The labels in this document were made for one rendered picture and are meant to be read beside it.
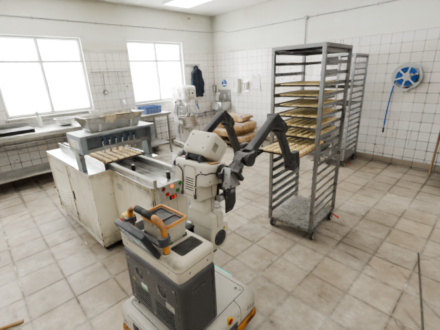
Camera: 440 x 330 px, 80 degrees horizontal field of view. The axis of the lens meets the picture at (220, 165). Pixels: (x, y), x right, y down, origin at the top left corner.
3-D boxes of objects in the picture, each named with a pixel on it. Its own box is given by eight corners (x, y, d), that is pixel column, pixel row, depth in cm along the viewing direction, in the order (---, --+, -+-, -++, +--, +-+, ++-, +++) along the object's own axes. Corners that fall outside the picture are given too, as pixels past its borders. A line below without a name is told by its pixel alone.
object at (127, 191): (124, 245, 269) (107, 163, 239) (152, 230, 292) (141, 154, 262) (163, 279, 223) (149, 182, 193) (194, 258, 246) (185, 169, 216)
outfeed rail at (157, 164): (88, 142, 345) (86, 137, 343) (90, 142, 347) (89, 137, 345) (184, 177, 213) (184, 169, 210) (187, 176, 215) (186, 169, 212)
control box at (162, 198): (158, 203, 203) (156, 186, 199) (182, 192, 219) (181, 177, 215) (160, 204, 201) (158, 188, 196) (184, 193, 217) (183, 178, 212)
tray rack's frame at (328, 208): (311, 241, 256) (329, 41, 197) (266, 223, 289) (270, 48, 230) (334, 214, 301) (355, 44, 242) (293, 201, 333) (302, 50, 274)
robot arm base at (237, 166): (220, 167, 145) (237, 172, 137) (227, 156, 148) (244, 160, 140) (226, 176, 151) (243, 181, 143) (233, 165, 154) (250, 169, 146)
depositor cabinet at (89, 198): (63, 213, 340) (46, 151, 312) (115, 194, 388) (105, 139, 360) (106, 255, 256) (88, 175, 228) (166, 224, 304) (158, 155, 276)
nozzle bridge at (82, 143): (74, 167, 249) (65, 132, 238) (141, 150, 298) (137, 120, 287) (88, 175, 227) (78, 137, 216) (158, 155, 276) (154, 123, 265)
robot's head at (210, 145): (205, 154, 142) (217, 131, 145) (180, 149, 155) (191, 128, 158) (219, 166, 152) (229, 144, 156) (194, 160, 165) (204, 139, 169)
